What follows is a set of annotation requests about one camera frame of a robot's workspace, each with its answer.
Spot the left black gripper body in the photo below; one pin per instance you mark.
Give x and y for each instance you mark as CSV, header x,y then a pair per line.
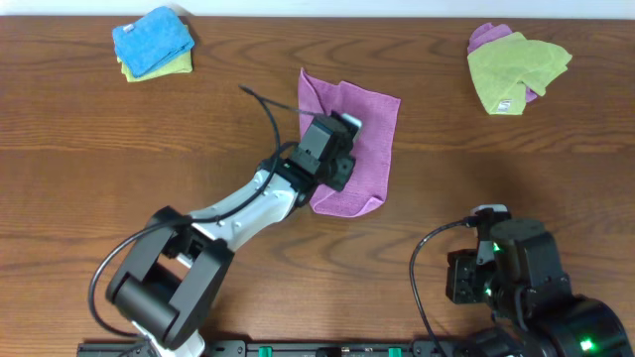
x,y
344,169

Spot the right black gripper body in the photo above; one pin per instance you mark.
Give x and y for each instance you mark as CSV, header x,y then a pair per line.
x,y
472,284

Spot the purple microfibre cloth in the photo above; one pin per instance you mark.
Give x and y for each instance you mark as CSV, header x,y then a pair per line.
x,y
367,188

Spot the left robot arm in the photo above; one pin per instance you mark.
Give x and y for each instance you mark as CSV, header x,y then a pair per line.
x,y
168,281

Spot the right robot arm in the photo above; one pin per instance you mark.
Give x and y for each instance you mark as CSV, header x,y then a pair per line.
x,y
584,327

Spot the green folded cloth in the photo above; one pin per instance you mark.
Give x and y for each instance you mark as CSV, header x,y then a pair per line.
x,y
181,64

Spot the green crumpled cloth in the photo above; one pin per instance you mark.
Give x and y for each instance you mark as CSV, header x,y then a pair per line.
x,y
556,60

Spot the purple crumpled cloth underneath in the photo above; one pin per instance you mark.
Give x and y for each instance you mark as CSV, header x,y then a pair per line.
x,y
486,34

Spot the blue folded cloth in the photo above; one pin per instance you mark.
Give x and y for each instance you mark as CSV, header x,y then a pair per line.
x,y
151,42

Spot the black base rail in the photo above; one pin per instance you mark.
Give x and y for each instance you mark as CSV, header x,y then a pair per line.
x,y
238,348

